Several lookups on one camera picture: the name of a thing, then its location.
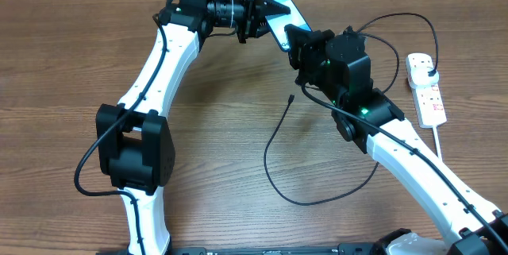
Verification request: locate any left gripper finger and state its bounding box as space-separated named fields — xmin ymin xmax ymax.
xmin=253 ymin=16 xmax=270 ymax=38
xmin=254 ymin=0 xmax=291 ymax=19

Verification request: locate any Samsung Galaxy smartphone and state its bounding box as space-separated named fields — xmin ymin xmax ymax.
xmin=267 ymin=0 xmax=311 ymax=52

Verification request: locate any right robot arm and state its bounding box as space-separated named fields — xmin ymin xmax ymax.
xmin=284 ymin=25 xmax=507 ymax=254

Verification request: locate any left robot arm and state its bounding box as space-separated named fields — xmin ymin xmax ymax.
xmin=96 ymin=0 xmax=291 ymax=254

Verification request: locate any white charger plug adapter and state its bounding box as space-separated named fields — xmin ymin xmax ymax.
xmin=408 ymin=68 xmax=440 ymax=89

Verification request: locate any white power strip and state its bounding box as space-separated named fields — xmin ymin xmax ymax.
xmin=406 ymin=52 xmax=447 ymax=129

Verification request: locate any white power strip cord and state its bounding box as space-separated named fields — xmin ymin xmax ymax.
xmin=431 ymin=125 xmax=444 ymax=163

